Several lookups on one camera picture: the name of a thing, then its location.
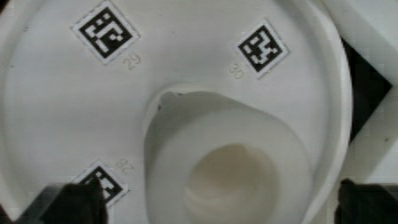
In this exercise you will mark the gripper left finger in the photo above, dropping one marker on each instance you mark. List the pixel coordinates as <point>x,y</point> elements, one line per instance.
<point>69,204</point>

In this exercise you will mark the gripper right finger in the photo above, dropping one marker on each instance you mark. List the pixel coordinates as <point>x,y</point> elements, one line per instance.
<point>367,203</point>

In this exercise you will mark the white cylindrical table leg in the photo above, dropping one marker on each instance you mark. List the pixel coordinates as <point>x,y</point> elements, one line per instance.
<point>229,171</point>

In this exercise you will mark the white round table top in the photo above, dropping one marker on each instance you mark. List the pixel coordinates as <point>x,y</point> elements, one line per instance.
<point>97,54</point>

